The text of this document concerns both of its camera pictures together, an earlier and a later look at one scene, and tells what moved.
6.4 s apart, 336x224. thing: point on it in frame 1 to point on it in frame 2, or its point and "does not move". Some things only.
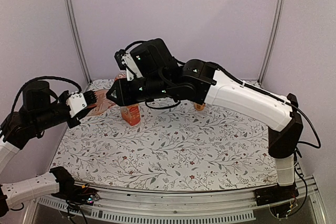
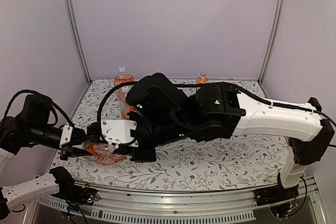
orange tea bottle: (103, 103) to (101, 152)
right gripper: (123, 97) to (124, 150)
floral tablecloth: (177, 148) does not move
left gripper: (76, 121) to (77, 134)
